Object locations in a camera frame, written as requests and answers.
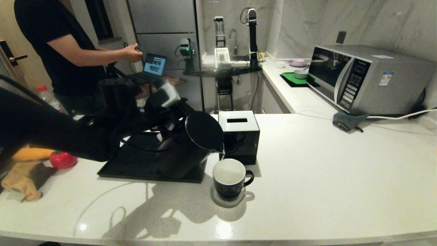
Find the grey-blue cloth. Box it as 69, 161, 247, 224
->
332, 111, 369, 132

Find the black cup white inside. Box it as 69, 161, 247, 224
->
212, 159, 255, 199

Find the tan cloth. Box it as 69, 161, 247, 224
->
2, 161, 57, 201

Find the black tissue box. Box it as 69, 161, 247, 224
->
218, 110, 260, 165

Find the person's bare hand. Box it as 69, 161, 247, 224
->
121, 43, 143, 63

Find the silver microwave oven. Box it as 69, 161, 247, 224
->
306, 44, 436, 115

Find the white saucer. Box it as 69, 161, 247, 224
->
210, 186, 247, 208

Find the dark window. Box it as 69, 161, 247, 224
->
85, 0, 115, 42

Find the open laptop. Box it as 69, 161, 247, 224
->
131, 53, 168, 84

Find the green cutting mat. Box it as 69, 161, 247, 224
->
280, 72, 320, 88

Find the upright black gripper stand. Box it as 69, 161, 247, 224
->
214, 16, 226, 48

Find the black serving tray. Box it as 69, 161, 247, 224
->
97, 132, 208, 183

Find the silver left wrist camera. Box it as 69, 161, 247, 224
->
147, 83, 181, 110

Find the beige wooden door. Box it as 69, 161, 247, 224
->
0, 0, 34, 89

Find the yellow toy corn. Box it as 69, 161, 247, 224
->
12, 147, 55, 162

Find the black electric kettle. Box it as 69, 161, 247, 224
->
156, 111, 226, 179

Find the person in black t-shirt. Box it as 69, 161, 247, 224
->
14, 0, 143, 115

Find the plastic bottle red cap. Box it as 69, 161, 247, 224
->
37, 85, 67, 115

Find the dark door handle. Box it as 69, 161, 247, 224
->
0, 40, 28, 67

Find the green cutting board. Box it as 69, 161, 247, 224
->
281, 72, 309, 85

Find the wooden desk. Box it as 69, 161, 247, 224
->
137, 76, 187, 99

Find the red toy tomato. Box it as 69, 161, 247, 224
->
50, 151, 78, 169

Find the thick white power cable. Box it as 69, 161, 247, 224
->
365, 107, 437, 120

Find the grey refrigerator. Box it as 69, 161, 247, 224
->
127, 0, 205, 114

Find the white dish rack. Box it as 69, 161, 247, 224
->
214, 47, 231, 68

